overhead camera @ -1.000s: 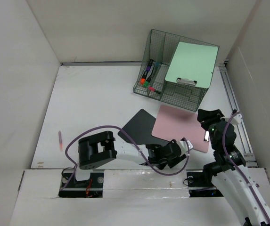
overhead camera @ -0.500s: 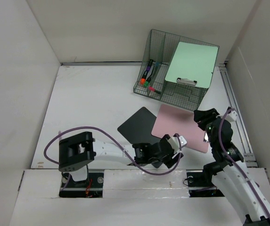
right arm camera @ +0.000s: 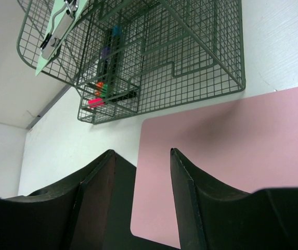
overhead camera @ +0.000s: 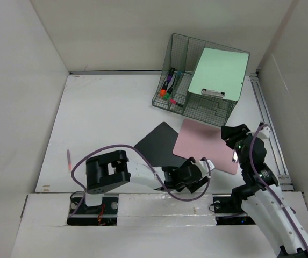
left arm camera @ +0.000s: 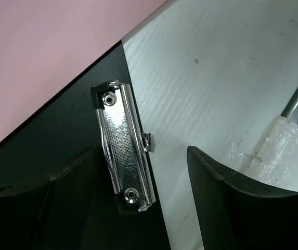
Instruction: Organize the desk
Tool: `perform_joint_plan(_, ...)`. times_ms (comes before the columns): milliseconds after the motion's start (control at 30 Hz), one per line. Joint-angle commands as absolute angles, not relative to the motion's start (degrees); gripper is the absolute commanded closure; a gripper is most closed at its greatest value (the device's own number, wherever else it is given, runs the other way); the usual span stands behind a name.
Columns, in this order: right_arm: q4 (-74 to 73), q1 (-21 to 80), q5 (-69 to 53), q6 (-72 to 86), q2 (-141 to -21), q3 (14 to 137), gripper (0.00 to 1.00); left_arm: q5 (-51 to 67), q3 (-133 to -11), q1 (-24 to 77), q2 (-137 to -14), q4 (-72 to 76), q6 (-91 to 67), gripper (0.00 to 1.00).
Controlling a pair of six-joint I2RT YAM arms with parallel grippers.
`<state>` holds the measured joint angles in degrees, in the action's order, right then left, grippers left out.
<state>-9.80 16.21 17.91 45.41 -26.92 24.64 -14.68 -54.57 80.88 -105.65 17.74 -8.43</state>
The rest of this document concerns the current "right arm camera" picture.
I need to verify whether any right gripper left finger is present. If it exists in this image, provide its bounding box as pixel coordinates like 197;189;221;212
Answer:
0;150;115;249

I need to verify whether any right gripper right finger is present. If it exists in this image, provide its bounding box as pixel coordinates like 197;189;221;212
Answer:
170;148;298;249

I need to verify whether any black clipboard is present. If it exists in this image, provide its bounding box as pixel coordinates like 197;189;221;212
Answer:
103;154;174;249

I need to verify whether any pink clipboard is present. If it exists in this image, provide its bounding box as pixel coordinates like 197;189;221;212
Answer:
130;87;298;247

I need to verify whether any pink highlighter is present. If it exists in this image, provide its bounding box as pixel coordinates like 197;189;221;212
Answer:
87;91;139;108

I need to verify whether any orange highlighter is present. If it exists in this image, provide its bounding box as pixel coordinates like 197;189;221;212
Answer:
95;82;105;96

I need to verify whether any purple highlighter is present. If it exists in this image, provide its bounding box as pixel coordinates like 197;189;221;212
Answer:
98;46;112;79

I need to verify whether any blue highlighter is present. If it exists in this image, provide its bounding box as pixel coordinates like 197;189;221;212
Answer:
111;26;122;78

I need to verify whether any green clipboard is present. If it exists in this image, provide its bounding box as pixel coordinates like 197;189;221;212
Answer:
35;0;88;75

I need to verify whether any green highlighter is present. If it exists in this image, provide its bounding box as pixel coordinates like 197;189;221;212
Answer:
100;83;108;98

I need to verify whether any aluminium rail back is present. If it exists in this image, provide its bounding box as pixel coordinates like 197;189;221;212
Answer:
26;85;70;130

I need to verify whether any green wire mesh organizer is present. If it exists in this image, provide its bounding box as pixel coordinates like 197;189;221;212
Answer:
17;1;246;124

